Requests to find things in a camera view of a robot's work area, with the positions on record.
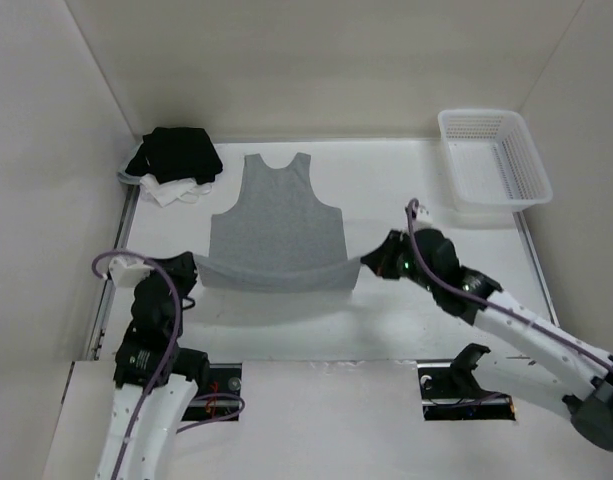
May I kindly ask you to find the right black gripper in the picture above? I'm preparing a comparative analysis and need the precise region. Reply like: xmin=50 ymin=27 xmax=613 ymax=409
xmin=361 ymin=228 xmax=439 ymax=293

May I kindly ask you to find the grey tank top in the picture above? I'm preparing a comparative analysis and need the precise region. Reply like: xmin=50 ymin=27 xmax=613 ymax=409
xmin=195 ymin=153 xmax=361 ymax=294

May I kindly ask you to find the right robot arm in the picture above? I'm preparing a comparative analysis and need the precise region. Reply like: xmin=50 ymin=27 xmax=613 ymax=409
xmin=360 ymin=229 xmax=613 ymax=452

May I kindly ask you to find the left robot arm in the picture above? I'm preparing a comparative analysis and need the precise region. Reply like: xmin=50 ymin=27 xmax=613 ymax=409
xmin=95 ymin=250 xmax=211 ymax=479

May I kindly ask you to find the folded white tank top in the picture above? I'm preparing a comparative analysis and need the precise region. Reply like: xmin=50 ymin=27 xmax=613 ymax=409
xmin=117 ymin=145 xmax=213 ymax=208

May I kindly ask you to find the folded black tank top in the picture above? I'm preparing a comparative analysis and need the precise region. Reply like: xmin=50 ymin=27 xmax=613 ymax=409
xmin=119 ymin=127 xmax=223 ymax=185

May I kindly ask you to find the white plastic basket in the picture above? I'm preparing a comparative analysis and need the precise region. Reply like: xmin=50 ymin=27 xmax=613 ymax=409
xmin=437 ymin=109 xmax=553 ymax=214

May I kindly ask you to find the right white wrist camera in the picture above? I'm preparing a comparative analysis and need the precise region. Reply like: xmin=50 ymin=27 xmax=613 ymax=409
xmin=412 ymin=203 xmax=433 ymax=229

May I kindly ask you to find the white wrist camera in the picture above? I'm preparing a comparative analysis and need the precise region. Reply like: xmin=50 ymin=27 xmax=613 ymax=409
xmin=412 ymin=203 xmax=433 ymax=229
xmin=102 ymin=254 xmax=153 ymax=288

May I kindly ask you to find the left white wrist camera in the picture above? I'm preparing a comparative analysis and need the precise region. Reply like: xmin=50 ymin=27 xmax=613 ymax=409
xmin=102 ymin=254 xmax=153 ymax=288

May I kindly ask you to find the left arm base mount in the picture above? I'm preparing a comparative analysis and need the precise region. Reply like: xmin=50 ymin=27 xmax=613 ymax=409
xmin=182 ymin=364 xmax=243 ymax=422

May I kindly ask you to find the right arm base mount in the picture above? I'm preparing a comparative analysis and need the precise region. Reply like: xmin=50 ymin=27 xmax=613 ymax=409
xmin=417 ymin=343 xmax=516 ymax=421

